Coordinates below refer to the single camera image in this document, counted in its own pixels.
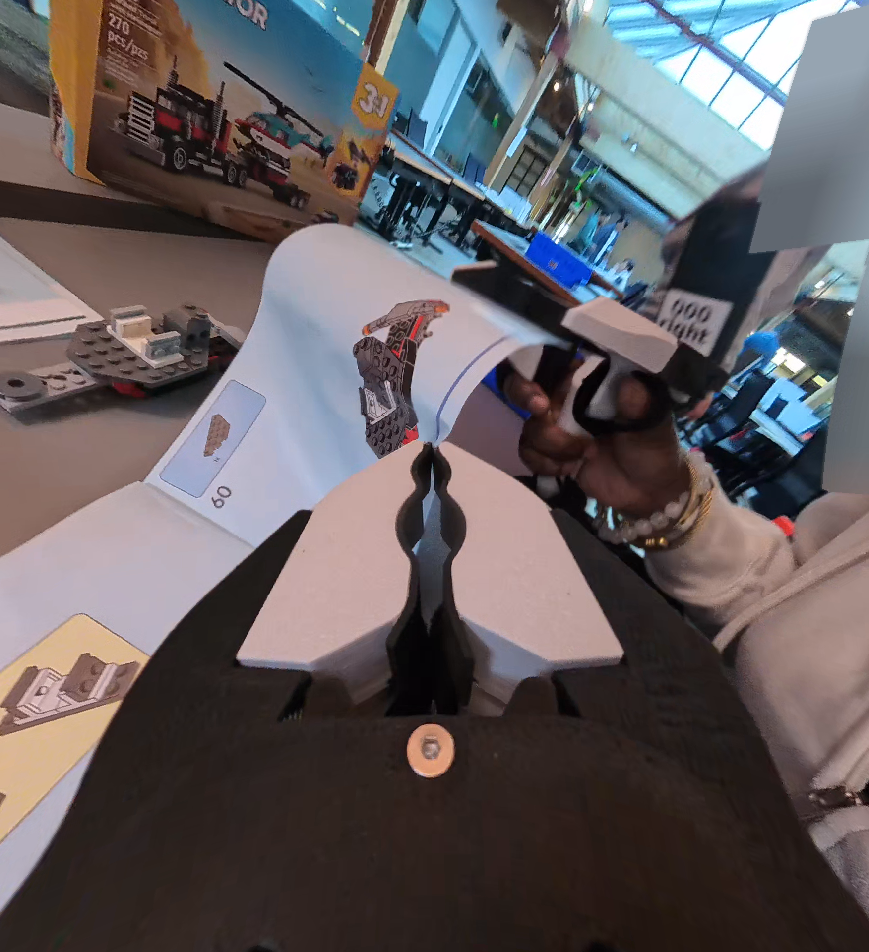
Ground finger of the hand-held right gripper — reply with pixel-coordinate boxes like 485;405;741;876
449;260;680;376

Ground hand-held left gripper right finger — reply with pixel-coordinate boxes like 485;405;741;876
433;442;625;716

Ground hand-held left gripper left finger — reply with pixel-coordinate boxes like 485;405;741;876
237;444;435;708

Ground lego instruction booklet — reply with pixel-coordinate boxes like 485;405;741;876
0;204;104;348
0;223;549;893

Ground person's right forearm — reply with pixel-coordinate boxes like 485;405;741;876
643;483;804;642

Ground grey partial lego build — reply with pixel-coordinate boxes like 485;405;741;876
0;301;247;425

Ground closed lego instruction booklet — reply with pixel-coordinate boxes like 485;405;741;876
0;204;104;348

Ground lego set box with truck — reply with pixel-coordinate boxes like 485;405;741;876
48;0;403;244

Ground person's right hand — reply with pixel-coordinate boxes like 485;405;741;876
505;370;687;523

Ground blue plastic bin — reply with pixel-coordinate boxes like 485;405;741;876
526;229;593;289

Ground row of background desks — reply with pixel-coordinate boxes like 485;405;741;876
382;130;532;250

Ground person's grey hoodie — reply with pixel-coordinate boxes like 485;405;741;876
710;491;869;952

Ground white beaded bracelet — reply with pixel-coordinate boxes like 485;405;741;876
597;450;705;547

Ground gold bracelet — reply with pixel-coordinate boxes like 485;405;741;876
643;455;716;553

